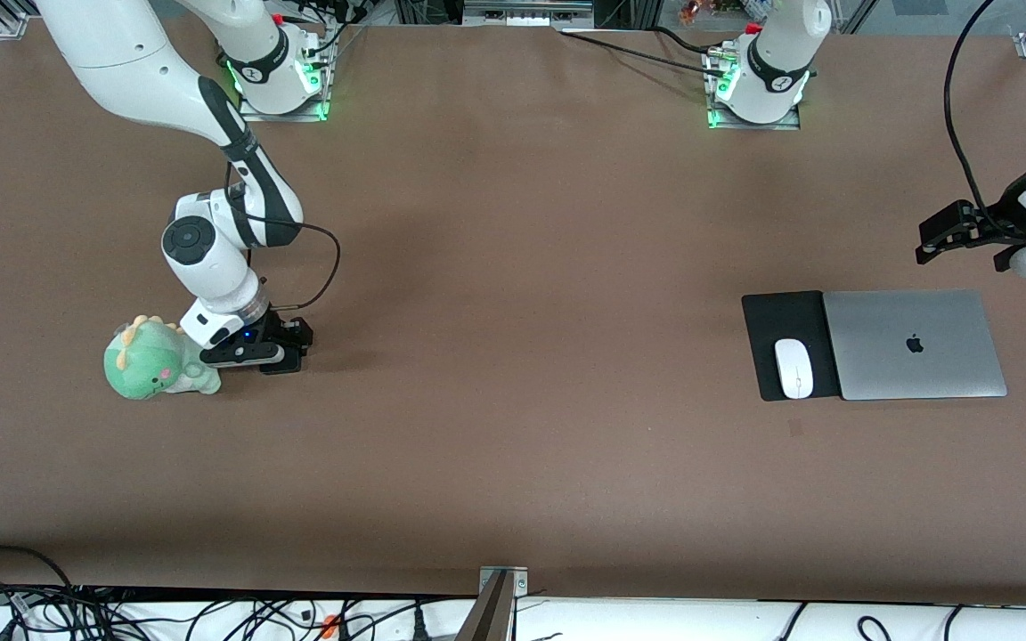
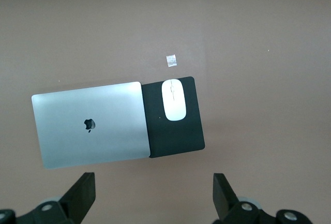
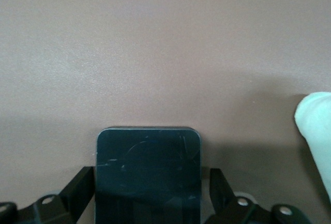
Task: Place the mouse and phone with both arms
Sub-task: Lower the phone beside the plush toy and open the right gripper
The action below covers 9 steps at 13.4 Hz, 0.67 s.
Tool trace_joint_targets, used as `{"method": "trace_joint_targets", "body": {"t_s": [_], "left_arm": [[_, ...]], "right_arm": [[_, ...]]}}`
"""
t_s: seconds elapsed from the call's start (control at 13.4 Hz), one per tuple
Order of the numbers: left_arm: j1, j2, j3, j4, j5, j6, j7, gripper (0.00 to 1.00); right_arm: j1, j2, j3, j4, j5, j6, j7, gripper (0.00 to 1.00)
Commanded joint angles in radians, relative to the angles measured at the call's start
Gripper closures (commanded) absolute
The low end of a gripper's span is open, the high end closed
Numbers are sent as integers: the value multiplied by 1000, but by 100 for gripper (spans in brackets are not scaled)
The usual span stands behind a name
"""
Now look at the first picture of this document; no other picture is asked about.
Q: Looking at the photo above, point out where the white computer mouse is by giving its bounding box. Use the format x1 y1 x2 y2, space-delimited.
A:
774 337 816 400

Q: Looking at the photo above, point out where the black mouse pad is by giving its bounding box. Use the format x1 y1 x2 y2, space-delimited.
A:
741 290 842 402

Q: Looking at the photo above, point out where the green dinosaur plush toy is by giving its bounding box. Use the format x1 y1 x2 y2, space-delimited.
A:
103 314 222 401

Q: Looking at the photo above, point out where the silver closed laptop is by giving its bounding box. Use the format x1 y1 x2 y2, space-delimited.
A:
823 288 1008 402

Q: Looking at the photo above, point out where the grey metal box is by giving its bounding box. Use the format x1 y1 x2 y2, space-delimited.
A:
462 0 595 27

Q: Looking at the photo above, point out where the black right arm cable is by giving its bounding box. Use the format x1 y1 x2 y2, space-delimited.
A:
224 160 342 312

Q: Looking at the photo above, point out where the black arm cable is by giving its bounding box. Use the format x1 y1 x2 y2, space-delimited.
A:
943 0 1013 234
224 160 342 312

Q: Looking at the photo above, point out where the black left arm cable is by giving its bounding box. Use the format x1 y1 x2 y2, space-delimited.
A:
943 0 1013 234

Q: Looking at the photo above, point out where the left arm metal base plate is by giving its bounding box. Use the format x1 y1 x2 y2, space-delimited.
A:
704 49 803 132

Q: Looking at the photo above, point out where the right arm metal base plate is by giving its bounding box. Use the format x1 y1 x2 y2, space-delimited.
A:
235 85 333 124

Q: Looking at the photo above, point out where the black base cable bundle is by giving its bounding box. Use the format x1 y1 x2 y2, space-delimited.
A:
286 0 367 54

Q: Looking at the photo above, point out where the short black base cable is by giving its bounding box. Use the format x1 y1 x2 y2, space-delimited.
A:
651 25 723 54

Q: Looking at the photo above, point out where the metal table edge bracket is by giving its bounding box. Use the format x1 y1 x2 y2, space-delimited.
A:
479 566 529 597

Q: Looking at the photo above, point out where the dark camera mount post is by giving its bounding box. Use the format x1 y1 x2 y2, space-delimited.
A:
457 570 514 641

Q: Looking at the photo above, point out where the long black base cable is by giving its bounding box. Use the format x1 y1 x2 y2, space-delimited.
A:
558 29 728 77

